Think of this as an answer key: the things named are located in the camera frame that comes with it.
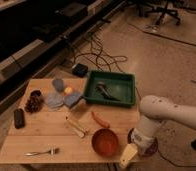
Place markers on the wooden table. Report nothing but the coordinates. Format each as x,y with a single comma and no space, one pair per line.
48,129

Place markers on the dark small cup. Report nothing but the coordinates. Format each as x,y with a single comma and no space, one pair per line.
36,93

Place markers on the black office chair base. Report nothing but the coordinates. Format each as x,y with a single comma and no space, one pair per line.
162,10

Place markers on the green plastic tray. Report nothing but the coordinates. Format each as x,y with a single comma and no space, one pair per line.
119,85

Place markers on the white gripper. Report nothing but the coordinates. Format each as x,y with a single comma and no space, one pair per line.
140,141

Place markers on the black power adapter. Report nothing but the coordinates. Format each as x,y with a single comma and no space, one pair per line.
79,70

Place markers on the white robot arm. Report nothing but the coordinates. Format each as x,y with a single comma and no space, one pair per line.
155,111

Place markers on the blue yellow sponge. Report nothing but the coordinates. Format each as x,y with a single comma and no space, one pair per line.
72,99

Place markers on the silver fork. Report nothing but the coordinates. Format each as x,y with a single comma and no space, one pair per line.
51,152

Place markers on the orange bowl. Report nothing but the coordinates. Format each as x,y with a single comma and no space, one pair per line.
105,142

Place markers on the dark purple bowl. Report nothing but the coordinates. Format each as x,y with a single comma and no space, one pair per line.
150,151

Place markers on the black rectangular block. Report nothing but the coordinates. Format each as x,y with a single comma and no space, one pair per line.
19,120

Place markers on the beige wooden tongs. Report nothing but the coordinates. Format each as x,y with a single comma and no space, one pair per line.
77,128

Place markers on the dark grape bunch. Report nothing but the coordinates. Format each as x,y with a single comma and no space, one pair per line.
33,104

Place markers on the orange carrot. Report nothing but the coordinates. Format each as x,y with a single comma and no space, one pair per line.
99,121

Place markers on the yellow orange ball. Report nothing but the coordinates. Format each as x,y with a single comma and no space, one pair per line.
68,90

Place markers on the dark utensil in tray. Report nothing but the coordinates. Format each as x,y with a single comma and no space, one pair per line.
100,86

